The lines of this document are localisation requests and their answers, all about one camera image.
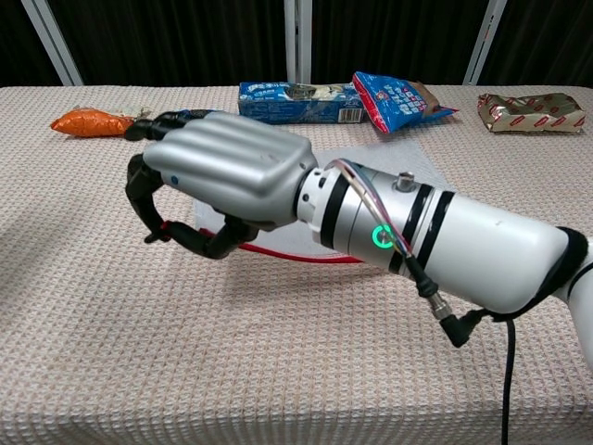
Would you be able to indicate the small blue cookie packet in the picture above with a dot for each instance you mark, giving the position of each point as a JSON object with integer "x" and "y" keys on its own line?
{"x": 194, "y": 111}

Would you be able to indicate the beige waffle tablecloth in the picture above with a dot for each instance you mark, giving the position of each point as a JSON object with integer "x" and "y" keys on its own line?
{"x": 185, "y": 347}

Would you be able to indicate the white frame post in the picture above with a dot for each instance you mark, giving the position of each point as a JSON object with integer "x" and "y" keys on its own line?
{"x": 53, "y": 41}
{"x": 484, "y": 41}
{"x": 298, "y": 41}

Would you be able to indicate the long blue cookie box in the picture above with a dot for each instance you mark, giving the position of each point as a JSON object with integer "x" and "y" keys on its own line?
{"x": 296, "y": 104}

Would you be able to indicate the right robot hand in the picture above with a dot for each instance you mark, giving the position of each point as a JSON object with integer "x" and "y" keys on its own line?
{"x": 231, "y": 162}

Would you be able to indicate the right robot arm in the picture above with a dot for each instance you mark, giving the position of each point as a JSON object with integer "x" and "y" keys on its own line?
{"x": 486, "y": 245}

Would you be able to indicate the gold and red snack packet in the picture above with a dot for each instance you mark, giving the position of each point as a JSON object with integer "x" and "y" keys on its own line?
{"x": 528, "y": 113}

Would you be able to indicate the orange snack packet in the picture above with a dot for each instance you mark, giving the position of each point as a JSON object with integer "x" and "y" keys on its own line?
{"x": 88, "y": 124}

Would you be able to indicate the blue and red snack bag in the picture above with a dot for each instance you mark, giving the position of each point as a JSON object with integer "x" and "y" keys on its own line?
{"x": 394, "y": 102}

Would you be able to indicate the black pleated curtain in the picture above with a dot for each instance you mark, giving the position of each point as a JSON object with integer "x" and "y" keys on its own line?
{"x": 176, "y": 41}

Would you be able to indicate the red-edged clear mesh pouch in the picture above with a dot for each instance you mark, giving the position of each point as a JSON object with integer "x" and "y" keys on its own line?
{"x": 394, "y": 157}

